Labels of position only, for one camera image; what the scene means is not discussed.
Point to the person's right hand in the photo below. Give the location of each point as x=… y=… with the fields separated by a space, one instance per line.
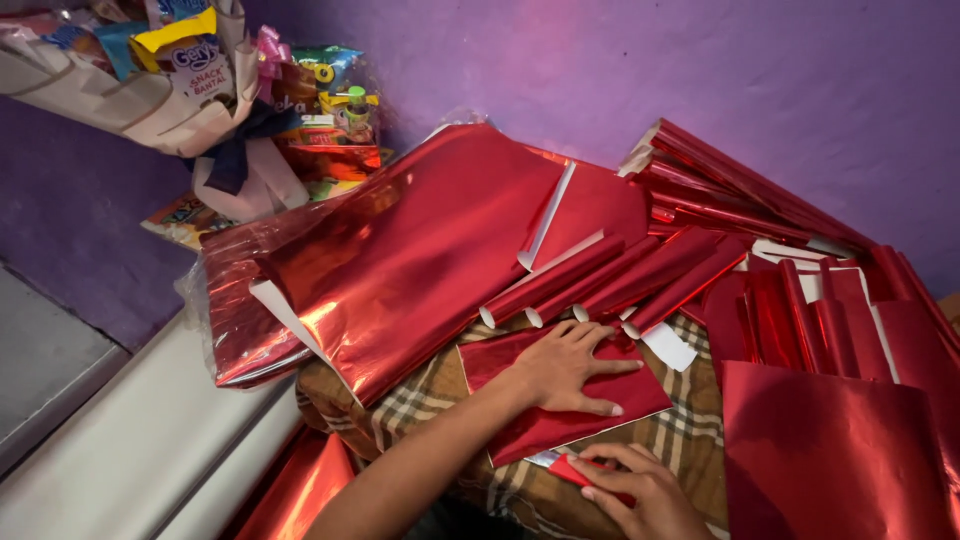
x=652 y=495

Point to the wide flat red foil sheet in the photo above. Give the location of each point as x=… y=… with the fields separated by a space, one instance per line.
x=832 y=457

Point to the brown plaid cloth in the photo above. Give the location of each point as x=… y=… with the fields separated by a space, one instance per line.
x=420 y=397

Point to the snack bouquet with navy ribbon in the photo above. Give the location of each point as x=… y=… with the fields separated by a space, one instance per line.
x=315 y=135

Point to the white wrapped snack bouquet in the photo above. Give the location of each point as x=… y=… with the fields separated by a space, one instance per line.
x=150 y=90

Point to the small red foil sheet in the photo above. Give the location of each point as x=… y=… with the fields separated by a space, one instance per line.
x=525 y=435

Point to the white paper strip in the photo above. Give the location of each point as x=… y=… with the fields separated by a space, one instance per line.
x=669 y=346

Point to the heap of curled foil sheets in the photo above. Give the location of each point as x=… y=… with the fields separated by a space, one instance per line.
x=810 y=322

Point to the pink ribbon bow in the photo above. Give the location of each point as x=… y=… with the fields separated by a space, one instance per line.
x=271 y=51

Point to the person's left hand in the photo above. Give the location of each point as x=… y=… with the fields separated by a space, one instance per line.
x=555 y=371

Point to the glossy red foil sheet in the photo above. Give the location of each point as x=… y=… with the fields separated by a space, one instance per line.
x=300 y=487

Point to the large red foil sheet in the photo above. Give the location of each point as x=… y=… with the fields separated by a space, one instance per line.
x=420 y=255

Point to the short red foil roll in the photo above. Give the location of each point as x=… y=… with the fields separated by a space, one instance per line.
x=686 y=289
x=649 y=274
x=592 y=289
x=551 y=279

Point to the colourful snack packet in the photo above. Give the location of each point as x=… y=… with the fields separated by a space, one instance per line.
x=184 y=219

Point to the bundle of long foil rolls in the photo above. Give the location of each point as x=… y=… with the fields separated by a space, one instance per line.
x=720 y=187

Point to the red foil piece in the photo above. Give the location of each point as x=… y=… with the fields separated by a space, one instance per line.
x=564 y=469

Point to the plastic bag of red foil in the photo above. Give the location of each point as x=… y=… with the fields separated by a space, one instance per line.
x=240 y=330

